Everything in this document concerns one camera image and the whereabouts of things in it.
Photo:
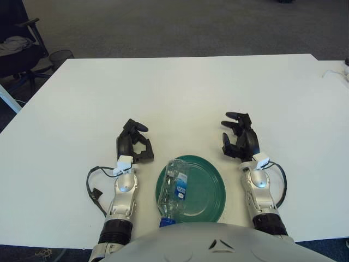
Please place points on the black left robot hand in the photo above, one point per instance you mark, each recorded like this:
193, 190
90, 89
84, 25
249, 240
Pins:
125, 144

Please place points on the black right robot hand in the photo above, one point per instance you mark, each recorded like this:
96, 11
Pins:
249, 142

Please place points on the clear plastic bottle blue cap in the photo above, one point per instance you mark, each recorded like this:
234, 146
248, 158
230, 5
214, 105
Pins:
174, 191

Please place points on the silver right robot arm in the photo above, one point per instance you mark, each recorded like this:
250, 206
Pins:
260, 185

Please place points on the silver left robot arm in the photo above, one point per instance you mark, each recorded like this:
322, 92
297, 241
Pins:
124, 188

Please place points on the green round plate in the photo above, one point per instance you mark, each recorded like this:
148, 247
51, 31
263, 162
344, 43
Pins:
204, 188

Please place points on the grey robot torso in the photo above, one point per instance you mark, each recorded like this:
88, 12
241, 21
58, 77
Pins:
218, 245

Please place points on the white desk leg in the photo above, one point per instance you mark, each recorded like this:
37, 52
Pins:
9, 98

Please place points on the black office chair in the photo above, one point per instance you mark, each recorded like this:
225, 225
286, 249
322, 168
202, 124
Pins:
16, 60

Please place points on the grey cloth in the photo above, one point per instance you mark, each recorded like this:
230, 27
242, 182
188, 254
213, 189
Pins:
13, 43

